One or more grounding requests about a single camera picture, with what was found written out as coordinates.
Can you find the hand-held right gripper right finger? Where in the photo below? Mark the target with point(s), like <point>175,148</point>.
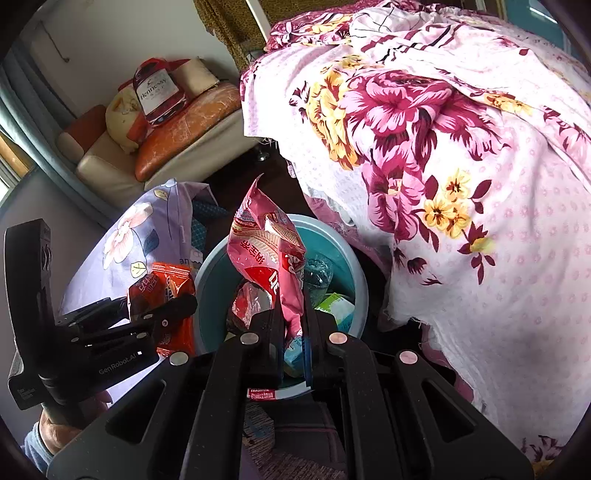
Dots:
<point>308,360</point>

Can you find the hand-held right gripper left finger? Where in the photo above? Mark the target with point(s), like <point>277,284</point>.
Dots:
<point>270,341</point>

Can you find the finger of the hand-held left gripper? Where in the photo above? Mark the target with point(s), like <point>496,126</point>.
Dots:
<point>171,311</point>
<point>97,311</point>

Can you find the white teal medicine box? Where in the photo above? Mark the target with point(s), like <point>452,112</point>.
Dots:
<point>294,357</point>

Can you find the orange red snack bag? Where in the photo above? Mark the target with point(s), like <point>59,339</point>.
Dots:
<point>161,281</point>

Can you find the blue green milk carton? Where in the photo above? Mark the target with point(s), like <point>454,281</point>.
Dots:
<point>337,309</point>

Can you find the pink red snack bag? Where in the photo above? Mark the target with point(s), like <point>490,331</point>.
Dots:
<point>263,258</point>

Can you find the clear bottle with green label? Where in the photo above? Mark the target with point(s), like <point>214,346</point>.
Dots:
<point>318,272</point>

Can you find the teal plastic bin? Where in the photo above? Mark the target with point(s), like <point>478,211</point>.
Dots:
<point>351,286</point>

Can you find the person's left forearm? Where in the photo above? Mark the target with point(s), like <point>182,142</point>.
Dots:
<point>34,450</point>

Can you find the person's left hand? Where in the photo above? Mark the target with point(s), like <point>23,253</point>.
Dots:
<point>60,431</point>

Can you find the dark plaid cloth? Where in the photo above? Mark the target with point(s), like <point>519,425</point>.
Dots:
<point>300,438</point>

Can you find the purple floral cloth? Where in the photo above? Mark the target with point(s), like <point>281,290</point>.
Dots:
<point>129,230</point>

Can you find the dark teal patterned cloth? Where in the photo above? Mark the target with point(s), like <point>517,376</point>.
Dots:
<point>207,221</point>

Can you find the cream armchair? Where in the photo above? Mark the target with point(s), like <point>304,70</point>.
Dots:
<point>106,170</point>

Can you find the window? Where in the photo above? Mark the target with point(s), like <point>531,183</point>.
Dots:
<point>9,166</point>

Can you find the orange seat cushion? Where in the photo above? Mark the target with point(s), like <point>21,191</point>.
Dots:
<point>184,134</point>

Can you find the floral yellow pillow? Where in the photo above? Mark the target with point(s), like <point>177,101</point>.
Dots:
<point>122,120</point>

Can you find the blue grey curtain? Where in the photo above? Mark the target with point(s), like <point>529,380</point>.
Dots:
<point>27,115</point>

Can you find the red bottle print bag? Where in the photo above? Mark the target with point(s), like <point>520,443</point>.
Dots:
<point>157,92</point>

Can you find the beige pillow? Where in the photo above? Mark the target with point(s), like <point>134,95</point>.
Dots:
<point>198,76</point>

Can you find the pink floral bedsheet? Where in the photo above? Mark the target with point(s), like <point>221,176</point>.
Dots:
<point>461,138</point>

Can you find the brown patterned cloth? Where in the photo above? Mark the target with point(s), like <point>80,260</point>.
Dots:
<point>226,27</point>

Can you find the white board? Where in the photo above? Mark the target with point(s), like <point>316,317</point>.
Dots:
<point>258,16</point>

